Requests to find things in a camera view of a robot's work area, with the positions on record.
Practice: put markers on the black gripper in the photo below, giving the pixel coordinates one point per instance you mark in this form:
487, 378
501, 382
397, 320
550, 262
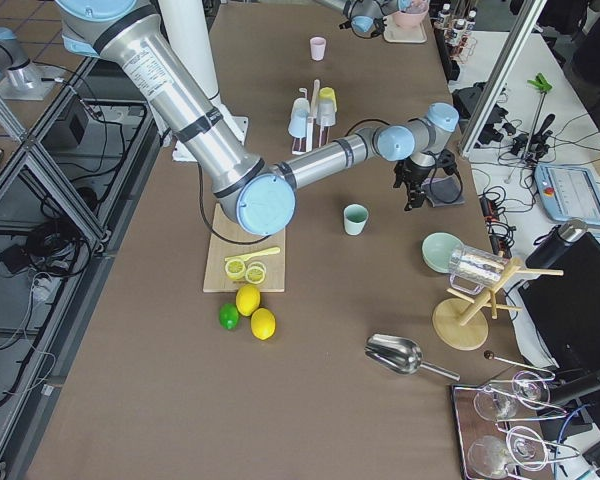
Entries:
414, 175

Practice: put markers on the green cup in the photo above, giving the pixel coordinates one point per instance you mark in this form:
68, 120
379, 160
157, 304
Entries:
355, 217

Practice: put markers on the pink cup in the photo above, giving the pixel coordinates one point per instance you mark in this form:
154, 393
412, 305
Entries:
317, 48

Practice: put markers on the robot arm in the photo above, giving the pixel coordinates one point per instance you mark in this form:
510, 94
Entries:
147, 41
366, 18

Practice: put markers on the grey cup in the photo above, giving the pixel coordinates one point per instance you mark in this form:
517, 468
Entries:
326, 118

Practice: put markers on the yellow cup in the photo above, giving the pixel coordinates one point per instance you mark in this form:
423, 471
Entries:
327, 99

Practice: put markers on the light blue cup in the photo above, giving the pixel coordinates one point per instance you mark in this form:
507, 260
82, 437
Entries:
297, 127

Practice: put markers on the cream white cup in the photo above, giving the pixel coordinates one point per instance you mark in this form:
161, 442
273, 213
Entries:
300, 108

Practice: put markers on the grey folded cloth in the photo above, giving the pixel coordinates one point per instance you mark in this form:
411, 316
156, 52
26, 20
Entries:
442, 192

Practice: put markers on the green bowl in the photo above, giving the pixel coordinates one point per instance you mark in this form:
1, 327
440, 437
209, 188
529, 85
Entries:
437, 248

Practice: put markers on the glass pitcher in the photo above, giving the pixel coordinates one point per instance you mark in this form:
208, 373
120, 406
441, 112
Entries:
473, 269

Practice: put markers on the wooden mug tree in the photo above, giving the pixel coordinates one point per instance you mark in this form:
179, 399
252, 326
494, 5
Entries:
460, 321

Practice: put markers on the yellow plastic knife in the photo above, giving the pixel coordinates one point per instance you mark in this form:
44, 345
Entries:
255, 254

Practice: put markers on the cream tray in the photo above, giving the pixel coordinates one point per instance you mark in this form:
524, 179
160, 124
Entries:
394, 33

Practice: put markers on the blue teach pendant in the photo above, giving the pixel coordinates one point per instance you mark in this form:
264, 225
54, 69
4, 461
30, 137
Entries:
568, 192

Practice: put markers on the metal scoop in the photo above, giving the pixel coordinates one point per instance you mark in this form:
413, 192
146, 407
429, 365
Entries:
402, 355

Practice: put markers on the pink bowl of ice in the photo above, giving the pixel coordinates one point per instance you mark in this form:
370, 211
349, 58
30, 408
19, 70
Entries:
412, 16

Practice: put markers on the lemon slice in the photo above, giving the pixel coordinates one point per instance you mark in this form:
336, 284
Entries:
235, 269
255, 273

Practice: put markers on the lemon near board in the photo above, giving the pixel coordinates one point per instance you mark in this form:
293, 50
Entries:
248, 299

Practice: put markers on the black monitor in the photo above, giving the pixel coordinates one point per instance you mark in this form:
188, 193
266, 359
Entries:
566, 309

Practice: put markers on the wooden cutting board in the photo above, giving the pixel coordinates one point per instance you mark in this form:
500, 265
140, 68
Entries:
215, 279

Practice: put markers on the green lime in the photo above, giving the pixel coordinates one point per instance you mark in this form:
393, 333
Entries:
229, 316

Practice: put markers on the wine glass rack tray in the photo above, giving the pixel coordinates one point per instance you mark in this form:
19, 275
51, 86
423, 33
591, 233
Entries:
498, 426

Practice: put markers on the white wire cup holder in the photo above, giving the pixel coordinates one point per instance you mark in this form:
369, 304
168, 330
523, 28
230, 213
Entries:
316, 136

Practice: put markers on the aluminium frame post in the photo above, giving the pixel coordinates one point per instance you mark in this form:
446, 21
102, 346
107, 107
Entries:
512, 47

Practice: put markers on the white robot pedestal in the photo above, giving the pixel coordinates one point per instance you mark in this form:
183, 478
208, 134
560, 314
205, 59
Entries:
200, 60

